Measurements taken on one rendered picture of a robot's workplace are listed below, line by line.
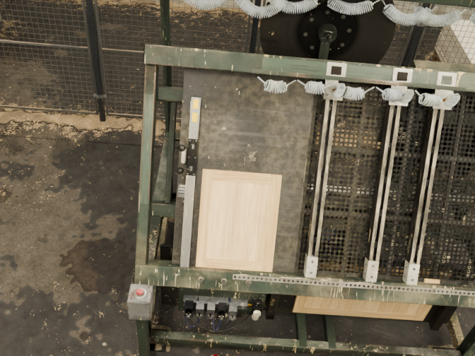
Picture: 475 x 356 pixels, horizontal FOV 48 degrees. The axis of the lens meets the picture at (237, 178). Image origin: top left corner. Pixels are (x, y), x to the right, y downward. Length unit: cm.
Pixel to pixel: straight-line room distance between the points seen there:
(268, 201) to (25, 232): 226
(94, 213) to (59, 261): 53
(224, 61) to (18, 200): 259
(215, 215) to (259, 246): 31
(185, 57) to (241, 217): 92
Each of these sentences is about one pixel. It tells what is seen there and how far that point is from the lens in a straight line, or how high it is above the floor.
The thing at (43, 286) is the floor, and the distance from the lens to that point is 417.
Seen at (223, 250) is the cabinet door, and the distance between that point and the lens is 301.
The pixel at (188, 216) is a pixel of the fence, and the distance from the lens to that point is 294.
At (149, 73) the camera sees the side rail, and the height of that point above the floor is 180.
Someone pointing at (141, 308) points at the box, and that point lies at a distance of 292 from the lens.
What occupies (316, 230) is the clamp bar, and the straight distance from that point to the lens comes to 300.
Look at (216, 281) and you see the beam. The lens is 304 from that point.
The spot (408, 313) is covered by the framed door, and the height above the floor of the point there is 32.
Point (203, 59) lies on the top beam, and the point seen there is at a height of 190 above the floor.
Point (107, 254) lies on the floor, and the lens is 426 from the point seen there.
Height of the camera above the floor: 334
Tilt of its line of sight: 44 degrees down
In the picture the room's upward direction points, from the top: 7 degrees clockwise
